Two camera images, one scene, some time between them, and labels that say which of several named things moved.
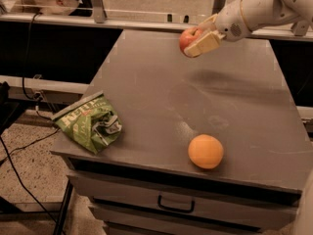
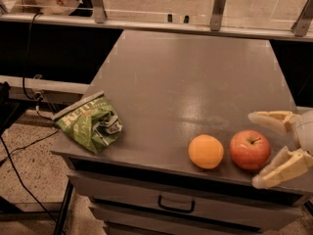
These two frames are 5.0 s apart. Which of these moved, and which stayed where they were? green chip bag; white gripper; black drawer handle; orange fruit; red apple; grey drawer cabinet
Moved: red apple; white gripper
Stayed: orange fruit; black drawer handle; green chip bag; grey drawer cabinet
